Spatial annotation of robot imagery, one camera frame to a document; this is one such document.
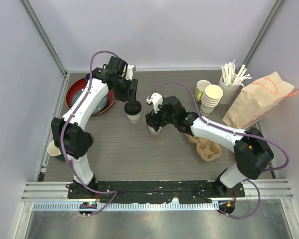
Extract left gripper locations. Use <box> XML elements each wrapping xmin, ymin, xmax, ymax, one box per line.
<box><xmin>112</xmin><ymin>77</ymin><xmax>138</xmax><ymax>104</ymax></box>

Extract cardboard cup carrier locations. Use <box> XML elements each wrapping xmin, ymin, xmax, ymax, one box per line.
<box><xmin>185</xmin><ymin>134</ymin><xmax>222</xmax><ymax>162</ymax></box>

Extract brown paper bag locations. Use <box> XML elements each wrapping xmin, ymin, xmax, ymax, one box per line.
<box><xmin>222</xmin><ymin>72</ymin><xmax>299</xmax><ymax>129</ymax></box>

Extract white paper cup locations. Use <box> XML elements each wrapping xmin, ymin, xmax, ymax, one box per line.
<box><xmin>127</xmin><ymin>113</ymin><xmax>141</xmax><ymax>123</ymax></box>
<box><xmin>148</xmin><ymin>126</ymin><xmax>162</xmax><ymax>134</ymax></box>

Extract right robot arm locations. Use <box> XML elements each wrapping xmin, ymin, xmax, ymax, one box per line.
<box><xmin>146</xmin><ymin>93</ymin><xmax>274</xmax><ymax>197</ymax></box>

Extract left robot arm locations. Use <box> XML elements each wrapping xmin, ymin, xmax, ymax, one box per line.
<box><xmin>51</xmin><ymin>56</ymin><xmax>142</xmax><ymax>199</ymax></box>

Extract red round tray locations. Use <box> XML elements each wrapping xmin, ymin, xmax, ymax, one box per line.
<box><xmin>66</xmin><ymin>78</ymin><xmax>115</xmax><ymax>117</ymax></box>

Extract yellow-green mug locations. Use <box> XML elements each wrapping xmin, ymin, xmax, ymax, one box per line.
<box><xmin>194</xmin><ymin>80</ymin><xmax>211</xmax><ymax>102</ymax></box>

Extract stack of paper cups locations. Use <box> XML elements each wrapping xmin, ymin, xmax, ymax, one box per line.
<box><xmin>200</xmin><ymin>85</ymin><xmax>223</xmax><ymax>116</ymax></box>

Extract white straw holder cup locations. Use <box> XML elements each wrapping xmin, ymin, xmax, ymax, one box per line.
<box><xmin>218</xmin><ymin>75</ymin><xmax>244</xmax><ymax>105</ymax></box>

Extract bundle of wrapped straws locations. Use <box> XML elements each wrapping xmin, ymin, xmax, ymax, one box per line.
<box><xmin>221</xmin><ymin>60</ymin><xmax>252</xmax><ymax>87</ymax></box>

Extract teal mug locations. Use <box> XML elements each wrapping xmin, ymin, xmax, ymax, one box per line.
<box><xmin>47</xmin><ymin>141</ymin><xmax>65</xmax><ymax>161</ymax></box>

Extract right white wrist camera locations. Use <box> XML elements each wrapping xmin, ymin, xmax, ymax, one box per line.
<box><xmin>146</xmin><ymin>93</ymin><xmax>163</xmax><ymax>114</ymax></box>

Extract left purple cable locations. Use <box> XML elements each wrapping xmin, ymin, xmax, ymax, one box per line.
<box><xmin>59</xmin><ymin>50</ymin><xmax>122</xmax><ymax>215</ymax></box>

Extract purple cable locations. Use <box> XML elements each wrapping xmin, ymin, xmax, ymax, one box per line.
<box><xmin>59</xmin><ymin>50</ymin><xmax>122</xmax><ymax>215</ymax></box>
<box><xmin>151</xmin><ymin>82</ymin><xmax>290</xmax><ymax>220</ymax></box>

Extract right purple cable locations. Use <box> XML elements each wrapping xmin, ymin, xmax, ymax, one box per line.
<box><xmin>151</xmin><ymin>82</ymin><xmax>290</xmax><ymax>220</ymax></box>

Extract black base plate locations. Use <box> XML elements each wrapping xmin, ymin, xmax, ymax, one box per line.
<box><xmin>66</xmin><ymin>180</ymin><xmax>245</xmax><ymax>204</ymax></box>

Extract aluminium rail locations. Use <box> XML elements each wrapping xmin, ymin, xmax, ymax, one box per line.
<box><xmin>21</xmin><ymin>179</ymin><xmax>293</xmax><ymax>215</ymax></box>

